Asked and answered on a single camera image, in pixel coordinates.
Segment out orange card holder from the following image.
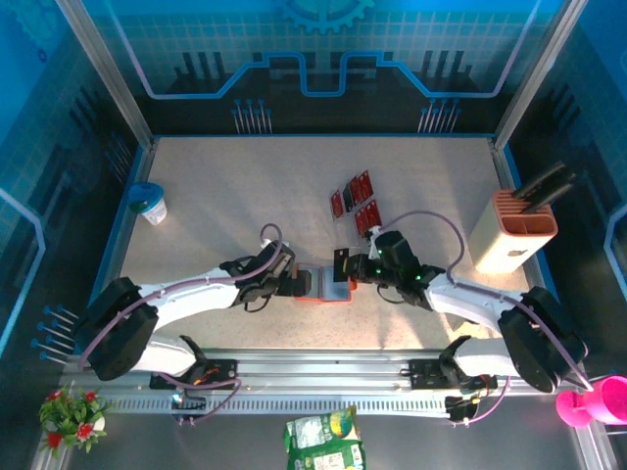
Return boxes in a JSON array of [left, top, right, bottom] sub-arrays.
[[295, 262, 358, 306]]

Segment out aluminium frame post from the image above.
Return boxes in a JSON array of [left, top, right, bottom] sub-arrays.
[[54, 0, 159, 151], [491, 0, 591, 151]]

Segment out black handled knife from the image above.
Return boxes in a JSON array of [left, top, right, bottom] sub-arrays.
[[538, 170, 579, 197], [526, 184, 575, 215], [513, 163, 567, 200]]

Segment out green white snack bag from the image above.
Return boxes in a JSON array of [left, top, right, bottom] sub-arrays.
[[287, 440, 367, 470], [283, 404, 362, 450]]

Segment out beige knife block orange top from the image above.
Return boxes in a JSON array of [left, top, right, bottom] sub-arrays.
[[468, 189, 559, 275]]

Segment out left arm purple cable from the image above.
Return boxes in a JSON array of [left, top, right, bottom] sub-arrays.
[[77, 223, 285, 427]]

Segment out pink cup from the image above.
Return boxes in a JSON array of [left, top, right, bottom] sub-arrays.
[[555, 374, 627, 430]]

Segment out artificial plant red flowers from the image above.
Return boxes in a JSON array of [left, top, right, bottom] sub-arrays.
[[37, 385, 118, 459]]

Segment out aluminium mounting rail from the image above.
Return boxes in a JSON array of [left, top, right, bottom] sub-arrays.
[[58, 348, 589, 396]]

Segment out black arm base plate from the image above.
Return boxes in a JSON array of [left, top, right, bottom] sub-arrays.
[[149, 358, 240, 392], [408, 358, 500, 392]]

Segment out slotted grey cable duct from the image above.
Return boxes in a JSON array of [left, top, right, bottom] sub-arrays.
[[115, 396, 452, 413]]

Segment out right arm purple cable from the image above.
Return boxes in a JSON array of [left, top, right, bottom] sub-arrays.
[[379, 210, 594, 427]]

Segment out group of red cards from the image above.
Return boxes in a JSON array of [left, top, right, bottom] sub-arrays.
[[326, 168, 384, 239]]

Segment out white cup with blue lid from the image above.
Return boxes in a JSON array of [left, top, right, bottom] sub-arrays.
[[127, 181, 169, 226]]

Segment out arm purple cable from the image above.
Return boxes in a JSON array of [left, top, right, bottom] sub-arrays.
[[379, 210, 594, 427], [77, 223, 285, 427]]

